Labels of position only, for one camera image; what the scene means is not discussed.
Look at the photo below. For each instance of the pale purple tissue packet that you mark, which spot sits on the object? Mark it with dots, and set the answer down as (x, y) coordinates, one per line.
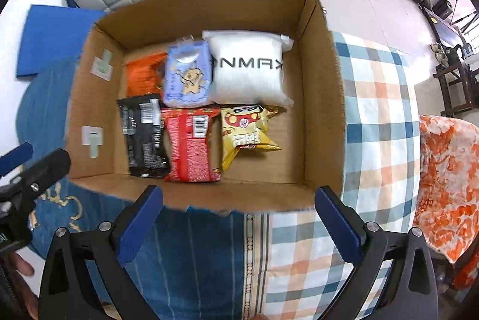
(185, 76)

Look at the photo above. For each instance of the white soft packet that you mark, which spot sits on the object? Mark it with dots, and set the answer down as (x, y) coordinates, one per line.
(247, 76)

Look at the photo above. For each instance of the pair of pale shoes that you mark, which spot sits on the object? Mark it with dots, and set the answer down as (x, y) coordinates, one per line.
(438, 51)

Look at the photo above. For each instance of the black treadmill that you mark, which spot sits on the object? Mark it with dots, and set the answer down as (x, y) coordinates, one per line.
(449, 29)

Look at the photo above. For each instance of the dark wooden chair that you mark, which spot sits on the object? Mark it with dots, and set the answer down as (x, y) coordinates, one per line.
(454, 87)

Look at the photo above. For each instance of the orange floral blanket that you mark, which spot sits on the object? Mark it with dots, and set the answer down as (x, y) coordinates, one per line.
(449, 185)

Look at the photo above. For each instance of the person's left hand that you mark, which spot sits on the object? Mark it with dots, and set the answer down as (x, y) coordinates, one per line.
(21, 267)

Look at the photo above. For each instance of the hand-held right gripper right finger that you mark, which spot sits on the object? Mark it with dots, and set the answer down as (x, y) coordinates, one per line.
(338, 226)

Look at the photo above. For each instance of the black snack packet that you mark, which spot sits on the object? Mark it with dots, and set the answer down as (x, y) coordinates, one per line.
(144, 140)

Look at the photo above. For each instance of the black speaker box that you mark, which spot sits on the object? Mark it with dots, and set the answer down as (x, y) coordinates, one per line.
(443, 8)

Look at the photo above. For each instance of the cardboard box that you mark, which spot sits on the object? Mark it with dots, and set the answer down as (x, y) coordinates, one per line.
(292, 140)

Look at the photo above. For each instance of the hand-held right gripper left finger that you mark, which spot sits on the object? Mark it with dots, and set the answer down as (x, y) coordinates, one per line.
(139, 226)

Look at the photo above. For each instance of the red snack packet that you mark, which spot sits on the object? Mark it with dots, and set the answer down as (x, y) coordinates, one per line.
(189, 151)

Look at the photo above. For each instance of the orange snack packet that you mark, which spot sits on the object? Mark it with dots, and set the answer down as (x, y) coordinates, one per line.
(144, 74)

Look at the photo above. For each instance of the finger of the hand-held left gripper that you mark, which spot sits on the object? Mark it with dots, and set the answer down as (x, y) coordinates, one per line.
(48, 166)
(15, 157)

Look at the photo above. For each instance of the plaid bed sheet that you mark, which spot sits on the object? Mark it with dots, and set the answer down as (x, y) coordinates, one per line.
(378, 140)

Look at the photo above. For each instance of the blue folded mat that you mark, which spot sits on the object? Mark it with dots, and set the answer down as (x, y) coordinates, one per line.
(52, 39)

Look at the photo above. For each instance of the blue striped quilt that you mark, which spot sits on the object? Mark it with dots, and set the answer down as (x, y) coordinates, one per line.
(202, 260)

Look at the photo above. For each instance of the yellow cartoon snack packet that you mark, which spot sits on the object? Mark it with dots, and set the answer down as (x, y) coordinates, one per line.
(243, 132)

